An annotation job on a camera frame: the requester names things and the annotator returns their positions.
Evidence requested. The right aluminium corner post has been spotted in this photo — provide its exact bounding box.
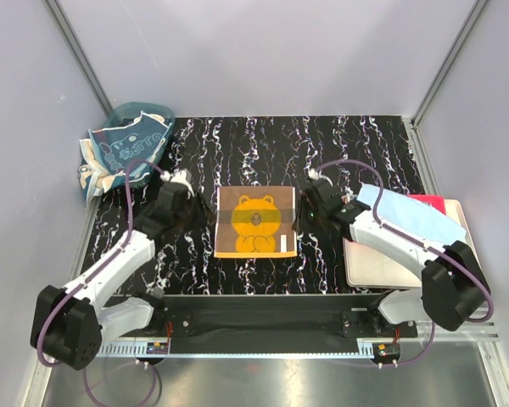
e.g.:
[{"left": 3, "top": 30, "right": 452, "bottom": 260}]
[{"left": 411, "top": 0, "right": 492, "bottom": 126}]

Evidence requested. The pink folded towel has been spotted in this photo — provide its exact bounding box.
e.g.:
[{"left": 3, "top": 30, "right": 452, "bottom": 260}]
[{"left": 406, "top": 194, "right": 446, "bottom": 218}]

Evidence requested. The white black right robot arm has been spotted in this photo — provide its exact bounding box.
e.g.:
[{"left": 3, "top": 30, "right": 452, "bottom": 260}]
[{"left": 298, "top": 178, "right": 494, "bottom": 337}]

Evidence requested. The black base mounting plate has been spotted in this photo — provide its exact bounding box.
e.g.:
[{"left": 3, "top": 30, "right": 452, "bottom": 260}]
[{"left": 127, "top": 294, "right": 417, "bottom": 358}]

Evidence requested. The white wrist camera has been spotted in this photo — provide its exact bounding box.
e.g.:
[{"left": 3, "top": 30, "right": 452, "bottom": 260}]
[
  {"left": 308, "top": 168, "right": 333, "bottom": 186},
  {"left": 159, "top": 169, "right": 194, "bottom": 198}
]

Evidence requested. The yellow towel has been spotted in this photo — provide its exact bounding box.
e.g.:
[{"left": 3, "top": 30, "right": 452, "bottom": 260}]
[{"left": 214, "top": 186, "right": 298, "bottom": 259}]

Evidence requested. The white plastic tray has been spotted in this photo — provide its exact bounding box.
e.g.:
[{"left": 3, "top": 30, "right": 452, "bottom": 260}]
[{"left": 344, "top": 200, "right": 473, "bottom": 289}]

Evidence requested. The left aluminium corner post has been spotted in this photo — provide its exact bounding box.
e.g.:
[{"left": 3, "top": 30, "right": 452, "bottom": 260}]
[{"left": 43, "top": 0, "right": 113, "bottom": 115}]

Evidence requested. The left controller board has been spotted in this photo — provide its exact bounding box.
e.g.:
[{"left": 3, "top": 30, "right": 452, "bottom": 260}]
[{"left": 146, "top": 341, "right": 170, "bottom": 355}]

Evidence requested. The teal plastic laundry basket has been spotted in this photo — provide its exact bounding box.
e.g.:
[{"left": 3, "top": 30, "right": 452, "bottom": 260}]
[{"left": 87, "top": 100, "right": 176, "bottom": 190}]

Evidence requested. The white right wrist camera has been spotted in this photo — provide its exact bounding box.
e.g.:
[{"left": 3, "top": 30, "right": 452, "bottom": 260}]
[{"left": 308, "top": 168, "right": 333, "bottom": 186}]

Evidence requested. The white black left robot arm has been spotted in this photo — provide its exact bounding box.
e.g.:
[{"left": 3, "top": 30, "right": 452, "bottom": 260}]
[{"left": 30, "top": 181, "right": 212, "bottom": 371}]

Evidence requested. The slotted cable duct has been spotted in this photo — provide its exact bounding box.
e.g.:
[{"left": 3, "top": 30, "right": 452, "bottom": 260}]
[{"left": 97, "top": 341, "right": 167, "bottom": 358}]

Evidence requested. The light blue terry towel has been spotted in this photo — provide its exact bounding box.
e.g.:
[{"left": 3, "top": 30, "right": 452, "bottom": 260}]
[{"left": 351, "top": 184, "right": 467, "bottom": 247}]

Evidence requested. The aluminium front rail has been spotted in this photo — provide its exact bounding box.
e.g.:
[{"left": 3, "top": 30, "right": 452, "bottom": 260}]
[{"left": 40, "top": 308, "right": 501, "bottom": 340}]

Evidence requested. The controller board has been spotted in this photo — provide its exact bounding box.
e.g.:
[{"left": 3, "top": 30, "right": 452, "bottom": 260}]
[
  {"left": 146, "top": 341, "right": 170, "bottom": 355},
  {"left": 374, "top": 343, "right": 401, "bottom": 360}
]

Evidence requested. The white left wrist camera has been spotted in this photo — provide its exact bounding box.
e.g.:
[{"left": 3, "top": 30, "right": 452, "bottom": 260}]
[{"left": 159, "top": 169, "right": 194, "bottom": 198}]

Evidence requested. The aluminium corner post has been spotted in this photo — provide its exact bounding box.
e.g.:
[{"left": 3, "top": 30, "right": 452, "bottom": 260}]
[
  {"left": 43, "top": 0, "right": 113, "bottom": 115},
  {"left": 411, "top": 0, "right": 492, "bottom": 126}
]

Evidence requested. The blue white patterned towel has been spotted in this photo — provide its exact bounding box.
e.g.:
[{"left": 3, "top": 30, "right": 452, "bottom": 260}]
[{"left": 76, "top": 110, "right": 174, "bottom": 209}]

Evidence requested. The right controller board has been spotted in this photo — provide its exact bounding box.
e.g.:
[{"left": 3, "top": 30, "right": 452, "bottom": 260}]
[{"left": 374, "top": 343, "right": 401, "bottom": 360}]

